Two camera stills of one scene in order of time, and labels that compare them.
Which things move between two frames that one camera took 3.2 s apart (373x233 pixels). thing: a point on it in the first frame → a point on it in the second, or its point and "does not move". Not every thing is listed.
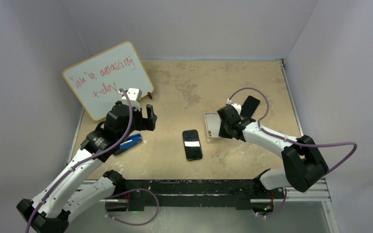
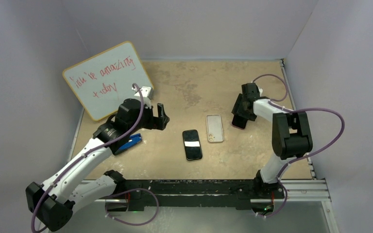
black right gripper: x=222 y=133 → x=237 y=109
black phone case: x=192 y=145 does not move
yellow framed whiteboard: x=97 y=83 does not move
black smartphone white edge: x=192 y=145 does not move
